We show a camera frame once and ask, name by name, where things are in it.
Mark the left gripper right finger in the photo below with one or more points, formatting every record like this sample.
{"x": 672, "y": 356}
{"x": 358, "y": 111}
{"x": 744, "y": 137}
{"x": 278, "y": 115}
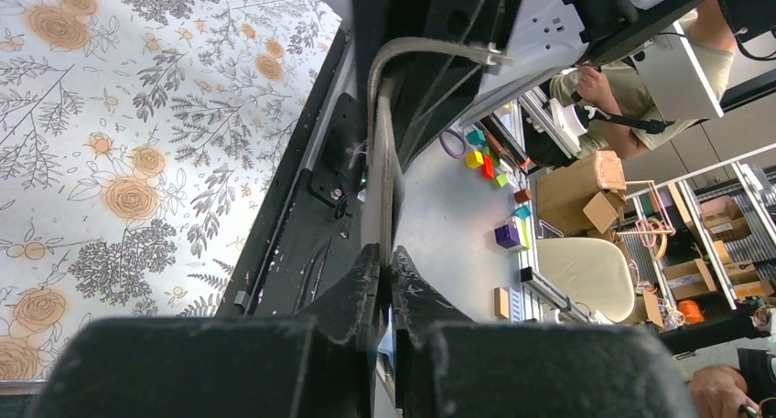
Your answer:
{"x": 447, "y": 365}

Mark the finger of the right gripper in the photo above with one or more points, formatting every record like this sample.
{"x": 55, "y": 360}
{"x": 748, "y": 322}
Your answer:
{"x": 430, "y": 90}

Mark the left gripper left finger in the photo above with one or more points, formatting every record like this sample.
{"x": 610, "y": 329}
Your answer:
{"x": 318, "y": 362}

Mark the beige leather card holder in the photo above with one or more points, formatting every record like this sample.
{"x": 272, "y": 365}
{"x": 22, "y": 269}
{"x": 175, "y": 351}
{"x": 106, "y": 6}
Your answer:
{"x": 382, "y": 159}

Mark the seated person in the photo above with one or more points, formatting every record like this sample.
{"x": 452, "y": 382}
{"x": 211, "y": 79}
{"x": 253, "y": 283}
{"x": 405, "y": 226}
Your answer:
{"x": 618, "y": 88}

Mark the beige chair seat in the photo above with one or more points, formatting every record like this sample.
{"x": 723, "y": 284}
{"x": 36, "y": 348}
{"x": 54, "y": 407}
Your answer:
{"x": 590, "y": 271}

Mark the cardboard box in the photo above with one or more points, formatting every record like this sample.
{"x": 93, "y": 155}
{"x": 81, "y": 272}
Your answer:
{"x": 588, "y": 195}

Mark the floral tablecloth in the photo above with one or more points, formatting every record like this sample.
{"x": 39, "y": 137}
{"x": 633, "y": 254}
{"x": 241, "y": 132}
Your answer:
{"x": 138, "y": 142}

